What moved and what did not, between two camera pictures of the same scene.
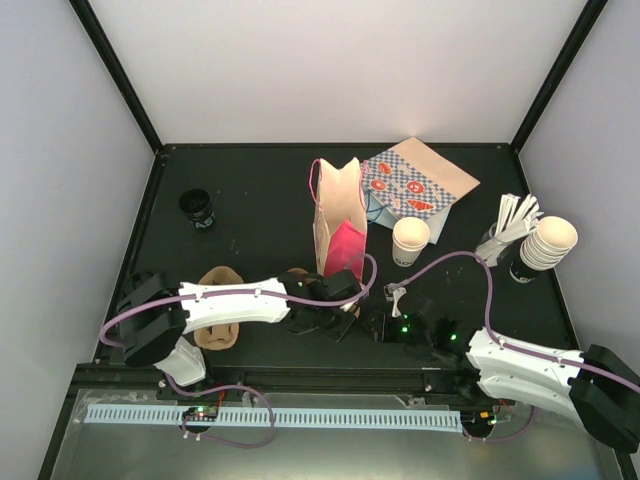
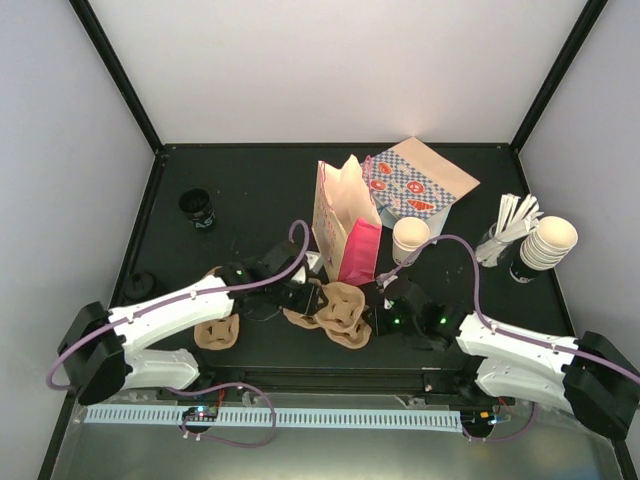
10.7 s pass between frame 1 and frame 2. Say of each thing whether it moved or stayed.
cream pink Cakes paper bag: moved
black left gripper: moved
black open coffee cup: stayed
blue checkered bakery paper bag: stayed
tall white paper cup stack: stayed
